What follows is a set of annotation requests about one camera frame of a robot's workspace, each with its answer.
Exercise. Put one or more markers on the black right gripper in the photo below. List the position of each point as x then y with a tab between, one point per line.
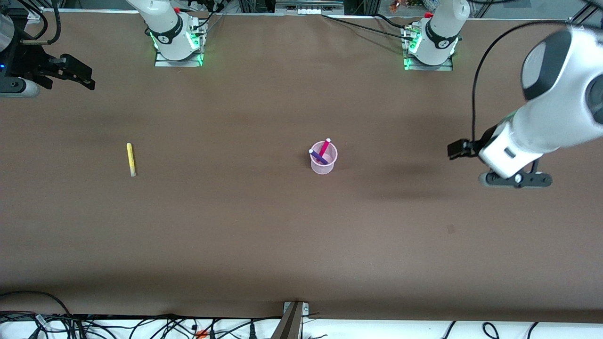
29	63

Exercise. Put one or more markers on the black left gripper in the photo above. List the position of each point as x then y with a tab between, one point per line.
459	149

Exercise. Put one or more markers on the pink pen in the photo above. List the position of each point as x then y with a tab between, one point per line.
325	147

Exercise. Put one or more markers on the purple pen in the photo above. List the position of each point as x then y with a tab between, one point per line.
318	157

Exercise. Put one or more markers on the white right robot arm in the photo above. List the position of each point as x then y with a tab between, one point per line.
166	26

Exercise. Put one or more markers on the pink mesh pen holder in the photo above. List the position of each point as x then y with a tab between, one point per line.
324	165

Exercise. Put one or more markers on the yellow pen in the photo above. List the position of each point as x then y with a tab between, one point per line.
131	159

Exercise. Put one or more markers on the aluminium frame corner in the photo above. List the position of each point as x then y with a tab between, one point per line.
577	21
35	14

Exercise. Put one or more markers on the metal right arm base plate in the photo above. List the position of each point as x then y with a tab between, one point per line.
162	62

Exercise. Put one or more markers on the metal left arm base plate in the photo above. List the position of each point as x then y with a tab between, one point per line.
410	66

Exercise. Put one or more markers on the metal rail bracket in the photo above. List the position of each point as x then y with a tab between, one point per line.
308	7

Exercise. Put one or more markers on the metal table edge bracket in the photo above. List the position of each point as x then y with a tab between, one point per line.
289	325

